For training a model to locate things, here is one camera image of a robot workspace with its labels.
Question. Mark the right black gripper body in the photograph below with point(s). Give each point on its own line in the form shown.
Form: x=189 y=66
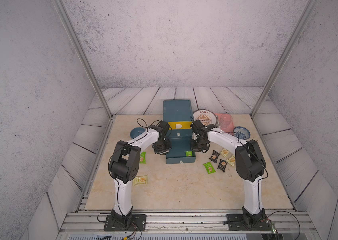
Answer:
x=197 y=145

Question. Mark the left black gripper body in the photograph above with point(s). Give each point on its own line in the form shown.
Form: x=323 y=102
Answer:
x=161 y=148

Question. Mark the black cookie packet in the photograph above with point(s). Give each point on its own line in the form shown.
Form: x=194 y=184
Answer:
x=214 y=157
x=222 y=165

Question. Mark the green cookie packet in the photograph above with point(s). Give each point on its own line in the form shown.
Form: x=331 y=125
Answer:
x=143 y=158
x=189 y=153
x=209 y=168

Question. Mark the yellow top drawer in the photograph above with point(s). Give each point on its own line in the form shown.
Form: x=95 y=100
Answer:
x=182 y=125

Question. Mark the pale yellow cookie packet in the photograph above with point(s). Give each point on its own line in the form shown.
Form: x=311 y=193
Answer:
x=225 y=153
x=140 y=180
x=231 y=160

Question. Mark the teal drawer cabinet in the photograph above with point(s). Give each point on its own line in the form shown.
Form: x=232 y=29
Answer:
x=177 y=110

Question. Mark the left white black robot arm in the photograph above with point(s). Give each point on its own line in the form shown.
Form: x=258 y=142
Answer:
x=124 y=165

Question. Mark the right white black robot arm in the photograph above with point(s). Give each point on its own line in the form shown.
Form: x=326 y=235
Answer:
x=249 y=162

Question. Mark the white plate orange sunburst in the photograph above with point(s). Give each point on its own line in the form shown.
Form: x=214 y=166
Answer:
x=206 y=117

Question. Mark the blue ceramic dish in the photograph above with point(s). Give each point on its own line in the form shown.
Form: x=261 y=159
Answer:
x=136 y=132

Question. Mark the pink plastic tray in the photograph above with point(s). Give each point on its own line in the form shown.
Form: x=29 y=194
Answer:
x=231 y=127

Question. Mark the clear glass cup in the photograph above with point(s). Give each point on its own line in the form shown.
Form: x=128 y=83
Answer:
x=225 y=121

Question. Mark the blue white patterned bowl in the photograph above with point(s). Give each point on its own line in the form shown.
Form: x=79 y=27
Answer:
x=242 y=133

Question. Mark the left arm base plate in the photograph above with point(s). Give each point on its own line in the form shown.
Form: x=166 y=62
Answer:
x=129 y=223

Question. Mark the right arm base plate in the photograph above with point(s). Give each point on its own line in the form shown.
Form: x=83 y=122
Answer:
x=236 y=222

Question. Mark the aluminium mounting rail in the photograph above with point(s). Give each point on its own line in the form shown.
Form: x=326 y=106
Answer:
x=298 y=224

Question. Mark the left aluminium frame post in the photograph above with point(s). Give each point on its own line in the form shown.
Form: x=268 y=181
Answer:
x=69 y=28

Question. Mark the aluminium frame post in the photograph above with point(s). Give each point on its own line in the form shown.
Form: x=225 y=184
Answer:
x=69 y=28
x=295 y=35

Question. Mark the right aluminium frame post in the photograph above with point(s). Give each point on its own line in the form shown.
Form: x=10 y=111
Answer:
x=295 y=35

